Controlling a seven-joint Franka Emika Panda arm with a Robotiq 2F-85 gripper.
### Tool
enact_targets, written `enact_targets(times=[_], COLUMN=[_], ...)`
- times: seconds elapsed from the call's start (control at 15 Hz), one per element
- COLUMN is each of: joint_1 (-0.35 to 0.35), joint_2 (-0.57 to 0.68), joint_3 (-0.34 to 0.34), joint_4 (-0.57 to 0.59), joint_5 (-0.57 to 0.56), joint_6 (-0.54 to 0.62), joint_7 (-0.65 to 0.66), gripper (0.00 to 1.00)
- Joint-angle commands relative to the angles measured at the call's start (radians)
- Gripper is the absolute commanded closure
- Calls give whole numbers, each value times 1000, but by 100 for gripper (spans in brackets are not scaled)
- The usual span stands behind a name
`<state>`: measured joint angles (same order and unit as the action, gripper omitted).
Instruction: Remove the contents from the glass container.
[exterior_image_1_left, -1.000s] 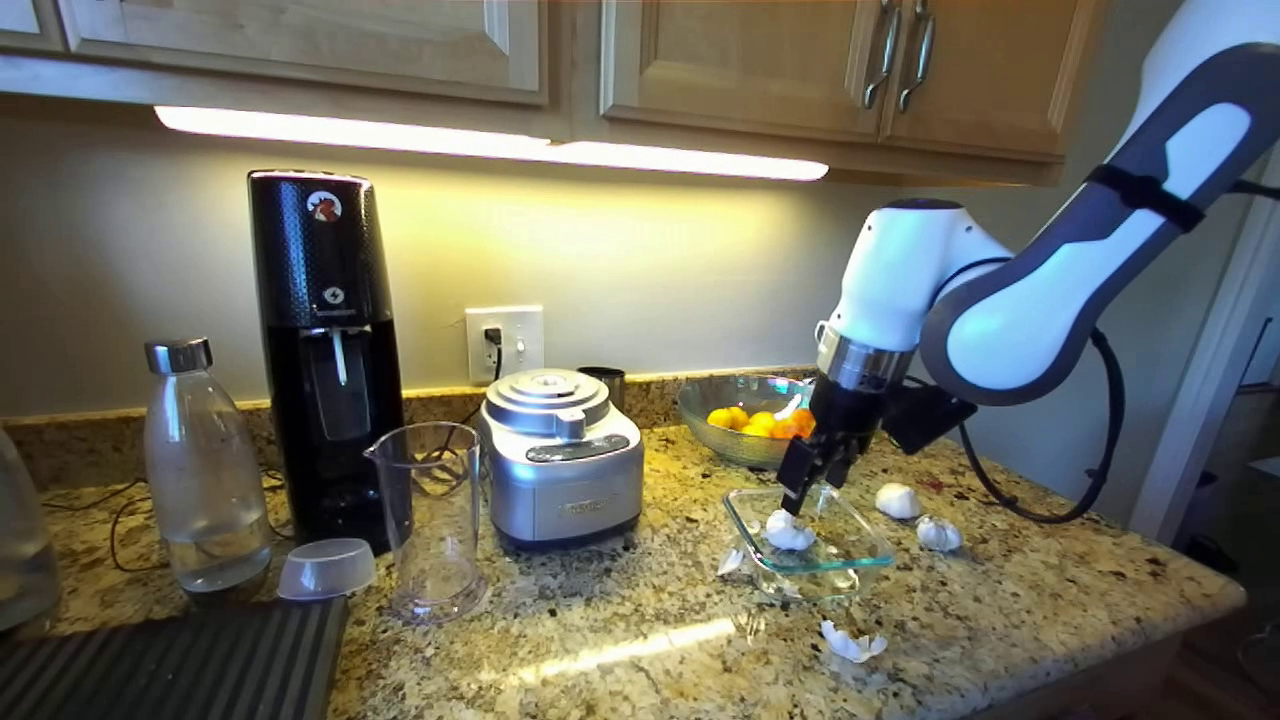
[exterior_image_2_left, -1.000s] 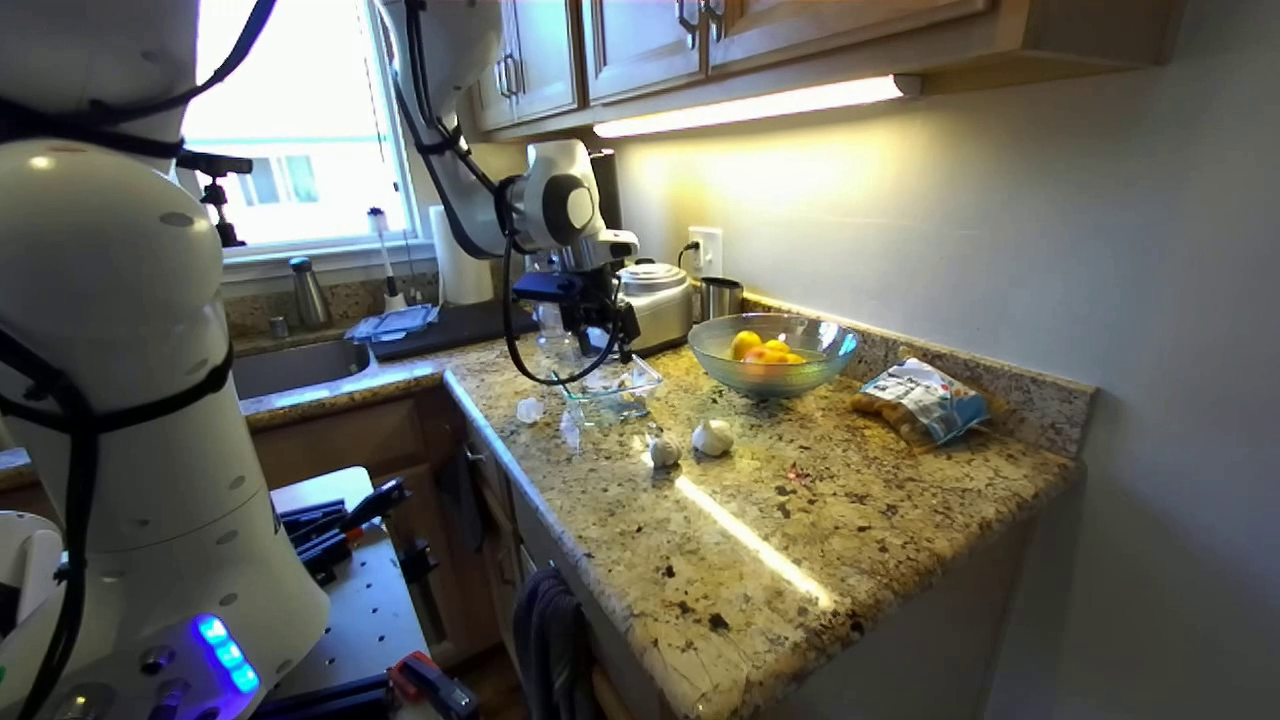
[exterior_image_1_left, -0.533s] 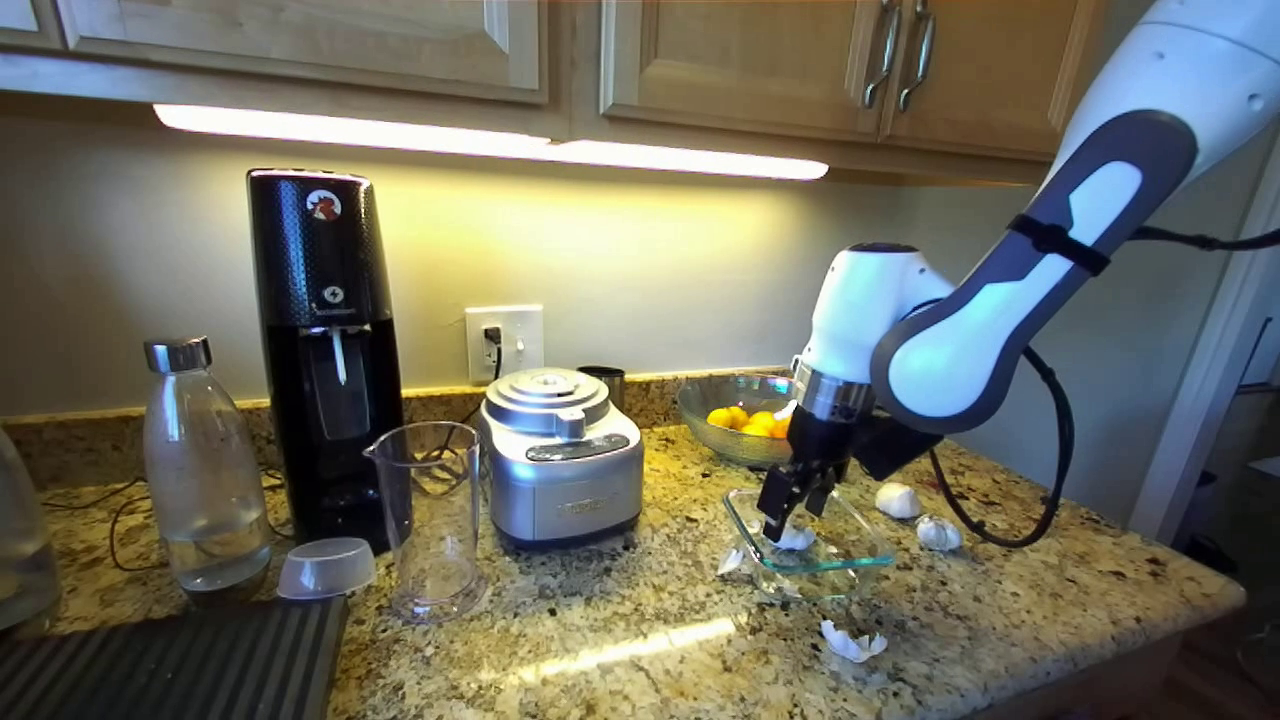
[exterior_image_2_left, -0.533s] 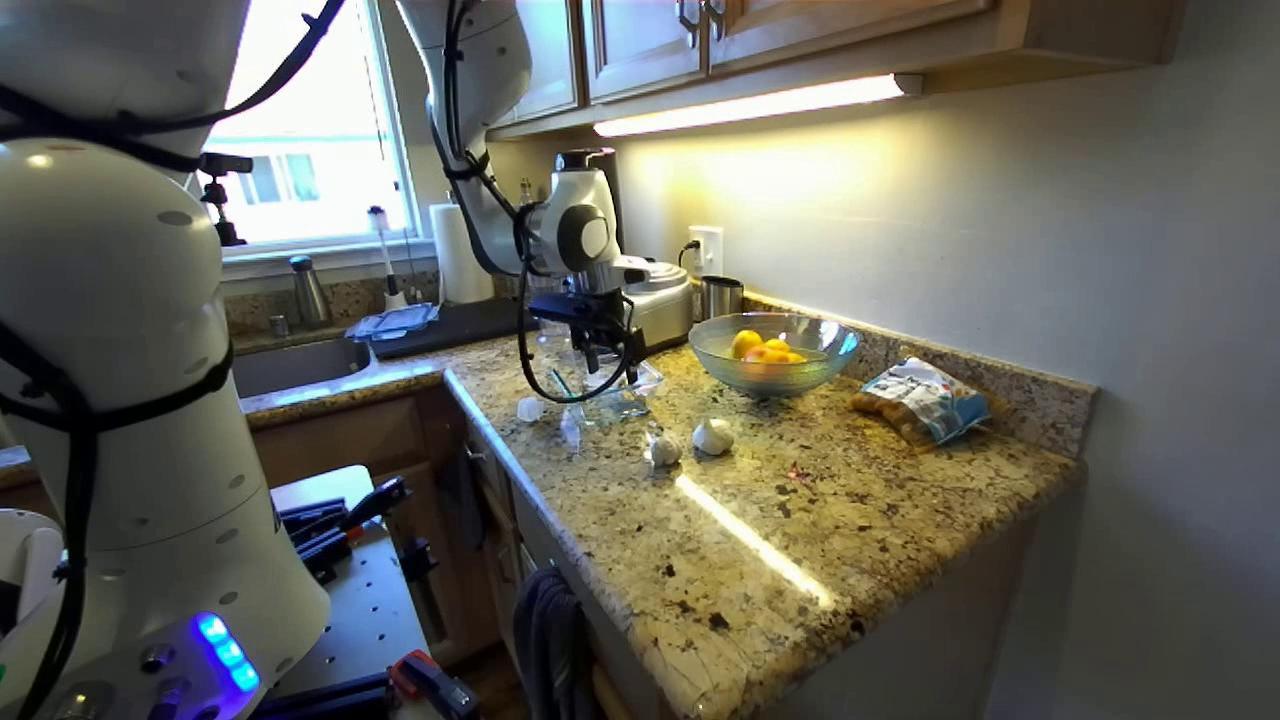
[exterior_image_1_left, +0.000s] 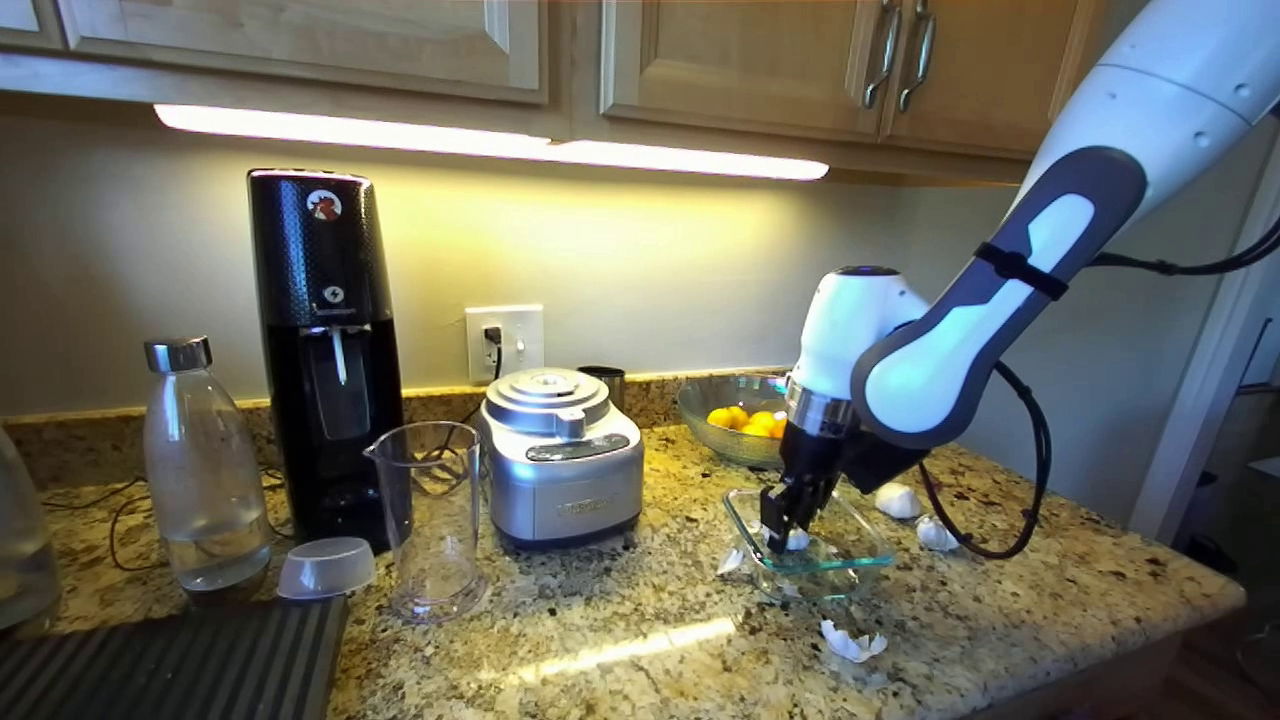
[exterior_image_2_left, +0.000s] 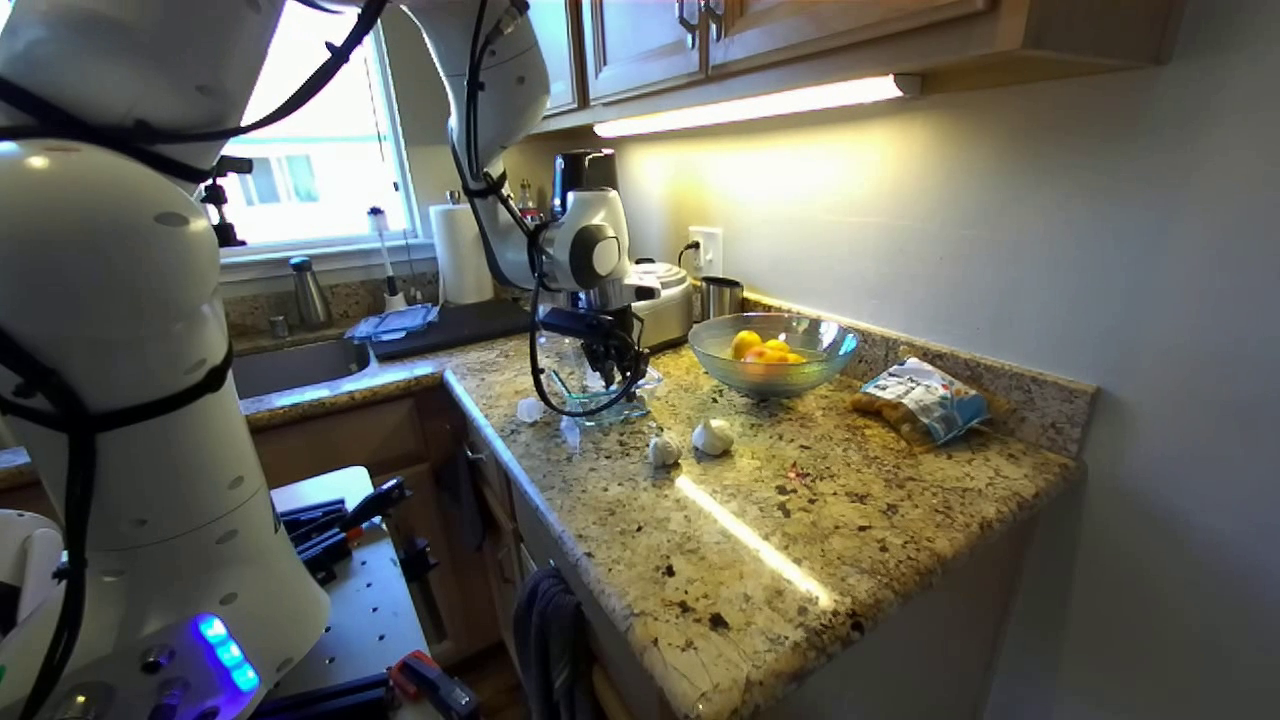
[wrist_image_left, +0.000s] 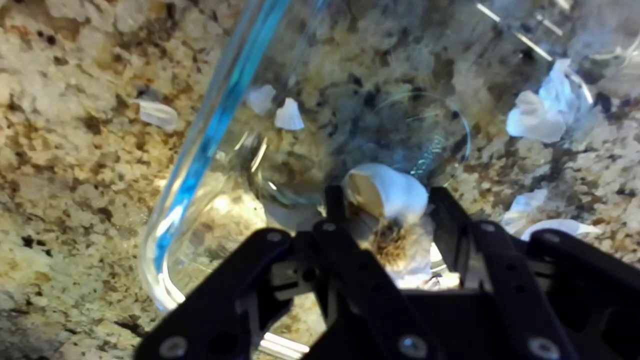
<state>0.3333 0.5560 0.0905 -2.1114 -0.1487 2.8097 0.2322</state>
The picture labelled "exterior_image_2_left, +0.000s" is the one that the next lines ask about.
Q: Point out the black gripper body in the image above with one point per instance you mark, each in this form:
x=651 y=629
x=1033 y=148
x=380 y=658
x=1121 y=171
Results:
x=592 y=329

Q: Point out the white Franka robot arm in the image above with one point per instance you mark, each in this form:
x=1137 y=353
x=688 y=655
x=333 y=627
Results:
x=121 y=332

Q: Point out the rectangular glass container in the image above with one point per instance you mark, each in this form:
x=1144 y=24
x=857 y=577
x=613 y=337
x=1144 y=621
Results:
x=621 y=405

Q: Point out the white garlic skin piece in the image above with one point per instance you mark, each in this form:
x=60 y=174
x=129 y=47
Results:
x=569 y=432

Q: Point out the loose white garlic skin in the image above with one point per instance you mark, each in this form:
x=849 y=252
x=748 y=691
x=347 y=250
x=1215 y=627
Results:
x=531 y=410

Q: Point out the dark metal cup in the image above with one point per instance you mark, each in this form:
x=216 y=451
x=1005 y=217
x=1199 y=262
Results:
x=722 y=299

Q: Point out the yellow lemon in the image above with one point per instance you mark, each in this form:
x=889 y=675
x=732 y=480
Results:
x=745 y=342

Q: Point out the black ribbed drying mat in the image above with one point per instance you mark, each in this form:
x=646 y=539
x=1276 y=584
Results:
x=453 y=325

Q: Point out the orange fruit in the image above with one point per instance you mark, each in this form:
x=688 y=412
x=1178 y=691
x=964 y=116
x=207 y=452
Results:
x=782 y=360

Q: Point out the white paper towel roll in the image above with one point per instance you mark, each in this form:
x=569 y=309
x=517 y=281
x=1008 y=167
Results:
x=461 y=252

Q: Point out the round glass fruit bowl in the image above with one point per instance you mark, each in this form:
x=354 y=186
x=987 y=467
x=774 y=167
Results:
x=825 y=351

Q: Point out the blue dish cloth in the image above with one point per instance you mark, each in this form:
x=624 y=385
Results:
x=395 y=325

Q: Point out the dish brush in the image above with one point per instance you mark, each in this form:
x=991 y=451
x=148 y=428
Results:
x=384 y=262

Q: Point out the wood base cabinet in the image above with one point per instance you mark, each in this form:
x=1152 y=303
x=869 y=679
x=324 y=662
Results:
x=361 y=432

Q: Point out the grey hanging towel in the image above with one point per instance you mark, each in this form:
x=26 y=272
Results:
x=545 y=641

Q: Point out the light wood cabinet door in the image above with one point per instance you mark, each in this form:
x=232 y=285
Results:
x=855 y=21
x=563 y=52
x=641 y=43

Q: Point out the metal faucet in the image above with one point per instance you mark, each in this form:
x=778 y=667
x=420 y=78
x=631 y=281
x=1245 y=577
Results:
x=311 y=291

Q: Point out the blue white snack bag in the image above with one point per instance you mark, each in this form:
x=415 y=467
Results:
x=927 y=399

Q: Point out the kitchen sink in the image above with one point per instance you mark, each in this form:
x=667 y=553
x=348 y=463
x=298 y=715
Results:
x=303 y=366

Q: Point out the under cabinet light strip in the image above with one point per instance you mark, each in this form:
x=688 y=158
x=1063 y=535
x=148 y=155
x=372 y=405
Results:
x=787 y=103

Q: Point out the bright window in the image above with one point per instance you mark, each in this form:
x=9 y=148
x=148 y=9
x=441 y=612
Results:
x=333 y=162

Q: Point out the black hand tools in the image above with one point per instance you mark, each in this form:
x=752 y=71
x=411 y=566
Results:
x=324 y=541

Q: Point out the grey cart table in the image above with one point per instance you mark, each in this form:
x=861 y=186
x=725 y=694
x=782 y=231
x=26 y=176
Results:
x=354 y=612

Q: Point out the red blue clamp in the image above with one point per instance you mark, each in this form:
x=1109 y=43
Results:
x=433 y=684

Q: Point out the white wall outlet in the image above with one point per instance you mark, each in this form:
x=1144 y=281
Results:
x=711 y=246

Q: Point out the black camera tripod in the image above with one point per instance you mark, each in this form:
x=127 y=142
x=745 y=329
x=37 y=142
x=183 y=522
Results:
x=220 y=203

